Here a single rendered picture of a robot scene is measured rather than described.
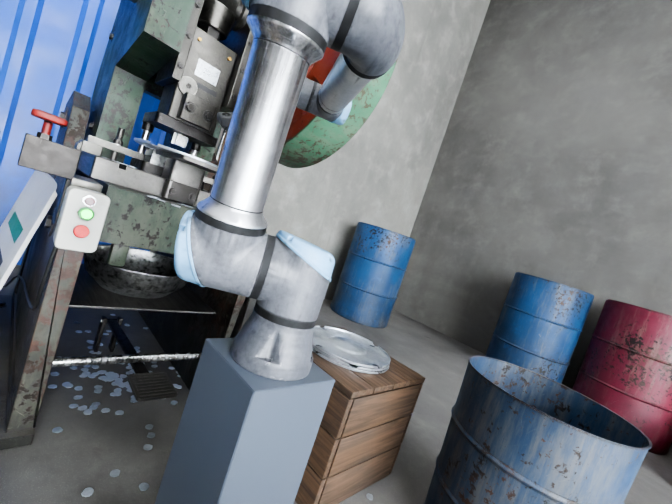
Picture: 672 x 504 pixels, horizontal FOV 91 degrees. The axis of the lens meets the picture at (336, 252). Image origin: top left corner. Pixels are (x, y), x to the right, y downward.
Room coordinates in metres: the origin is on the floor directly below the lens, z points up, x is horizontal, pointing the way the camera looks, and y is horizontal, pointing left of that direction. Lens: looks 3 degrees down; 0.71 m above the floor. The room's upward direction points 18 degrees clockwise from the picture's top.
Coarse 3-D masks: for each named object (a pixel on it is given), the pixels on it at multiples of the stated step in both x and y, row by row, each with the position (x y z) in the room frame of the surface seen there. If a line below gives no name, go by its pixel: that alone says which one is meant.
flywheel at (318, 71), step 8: (328, 48) 1.29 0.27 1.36; (328, 56) 1.28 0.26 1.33; (336, 56) 1.24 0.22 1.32; (312, 64) 1.33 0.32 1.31; (320, 64) 1.30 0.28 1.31; (328, 64) 1.26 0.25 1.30; (312, 72) 1.32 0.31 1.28; (320, 72) 1.29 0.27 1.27; (328, 72) 1.25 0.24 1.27; (312, 80) 1.31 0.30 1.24; (320, 80) 1.28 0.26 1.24; (296, 112) 1.34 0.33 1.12; (304, 112) 1.30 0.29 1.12; (296, 120) 1.33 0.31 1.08; (304, 120) 1.23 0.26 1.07; (296, 128) 1.25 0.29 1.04; (288, 136) 1.28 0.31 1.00
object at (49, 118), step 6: (36, 114) 0.69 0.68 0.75; (42, 114) 0.69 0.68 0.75; (48, 114) 0.70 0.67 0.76; (48, 120) 0.70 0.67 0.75; (54, 120) 0.71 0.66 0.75; (60, 120) 0.72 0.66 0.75; (66, 120) 0.73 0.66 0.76; (42, 126) 0.72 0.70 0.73; (48, 126) 0.72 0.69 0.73; (66, 126) 0.74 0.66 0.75; (42, 132) 0.72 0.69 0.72; (48, 132) 0.73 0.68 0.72
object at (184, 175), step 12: (168, 156) 0.96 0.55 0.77; (180, 156) 0.88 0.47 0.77; (168, 168) 0.98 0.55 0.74; (180, 168) 0.98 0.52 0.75; (192, 168) 1.00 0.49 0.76; (204, 168) 0.97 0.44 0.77; (216, 168) 0.93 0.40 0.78; (168, 180) 0.97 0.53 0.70; (180, 180) 0.99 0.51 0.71; (192, 180) 1.01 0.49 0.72; (168, 192) 0.97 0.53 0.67; (180, 192) 0.99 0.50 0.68; (192, 192) 1.02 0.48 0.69; (192, 204) 1.03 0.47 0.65
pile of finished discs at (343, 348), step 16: (320, 336) 1.07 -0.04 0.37; (336, 336) 1.10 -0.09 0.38; (352, 336) 1.18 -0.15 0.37; (320, 352) 0.95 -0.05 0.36; (336, 352) 0.97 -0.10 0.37; (352, 352) 1.01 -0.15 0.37; (368, 352) 1.07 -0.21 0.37; (384, 352) 1.12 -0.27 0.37; (352, 368) 0.92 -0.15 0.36; (368, 368) 0.94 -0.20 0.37; (384, 368) 0.98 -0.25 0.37
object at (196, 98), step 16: (192, 48) 1.02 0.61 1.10; (208, 48) 1.05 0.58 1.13; (224, 48) 1.09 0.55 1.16; (192, 64) 1.03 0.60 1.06; (208, 64) 1.06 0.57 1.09; (224, 64) 1.10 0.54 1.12; (192, 80) 1.03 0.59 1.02; (208, 80) 1.07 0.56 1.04; (224, 80) 1.11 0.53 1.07; (176, 96) 1.02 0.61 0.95; (192, 96) 1.02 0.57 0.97; (208, 96) 1.08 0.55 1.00; (224, 96) 1.12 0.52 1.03; (176, 112) 1.03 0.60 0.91; (192, 112) 1.03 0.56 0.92; (208, 112) 1.06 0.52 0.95; (208, 128) 1.07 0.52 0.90
